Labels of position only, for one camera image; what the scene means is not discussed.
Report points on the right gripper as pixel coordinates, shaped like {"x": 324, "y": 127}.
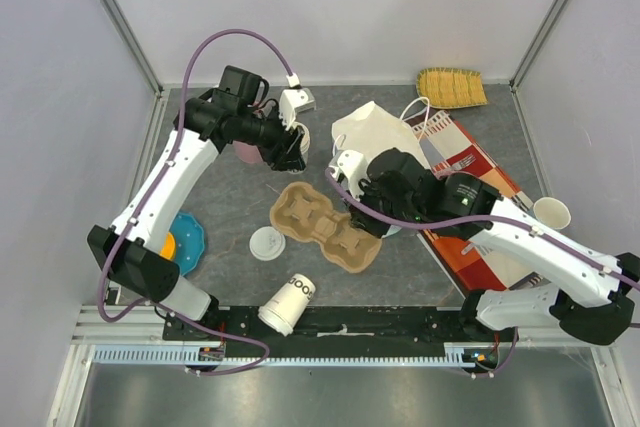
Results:
{"x": 370, "y": 204}

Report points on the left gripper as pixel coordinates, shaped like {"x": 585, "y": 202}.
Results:
{"x": 285, "y": 152}

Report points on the brown cardboard cup carrier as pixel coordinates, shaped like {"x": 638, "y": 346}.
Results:
{"x": 306, "y": 215}

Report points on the blue white paper bag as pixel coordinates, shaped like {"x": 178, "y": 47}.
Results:
{"x": 390, "y": 147}

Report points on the white paper coffee cup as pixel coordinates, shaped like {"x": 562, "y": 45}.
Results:
{"x": 292, "y": 299}

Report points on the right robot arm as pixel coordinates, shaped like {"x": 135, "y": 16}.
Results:
{"x": 585, "y": 293}

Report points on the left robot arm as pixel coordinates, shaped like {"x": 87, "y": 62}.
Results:
{"x": 128, "y": 251}

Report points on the stack of paper cups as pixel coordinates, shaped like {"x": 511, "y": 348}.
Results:
{"x": 305, "y": 142}

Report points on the pink straw holder cup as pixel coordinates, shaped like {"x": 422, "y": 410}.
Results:
{"x": 248, "y": 154}

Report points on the white plastic cup lid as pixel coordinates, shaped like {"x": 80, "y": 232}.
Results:
{"x": 267, "y": 243}

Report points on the colourful patchwork placemat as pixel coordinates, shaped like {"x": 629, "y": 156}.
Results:
{"x": 450, "y": 147}

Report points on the blue dotted plate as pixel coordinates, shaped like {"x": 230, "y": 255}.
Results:
{"x": 190, "y": 238}

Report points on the orange bowl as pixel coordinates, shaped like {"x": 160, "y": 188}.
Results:
{"x": 169, "y": 248}

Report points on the yellow woven basket tray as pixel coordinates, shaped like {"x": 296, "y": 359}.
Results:
{"x": 451, "y": 88}

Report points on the light blue mug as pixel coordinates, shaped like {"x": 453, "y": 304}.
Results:
{"x": 552, "y": 212}

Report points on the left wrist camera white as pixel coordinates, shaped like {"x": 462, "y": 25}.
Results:
{"x": 293, "y": 102}

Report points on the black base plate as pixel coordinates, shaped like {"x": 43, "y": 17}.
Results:
{"x": 326, "y": 331}

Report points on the pink handled fork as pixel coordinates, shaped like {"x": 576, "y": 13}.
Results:
{"x": 457, "y": 166}

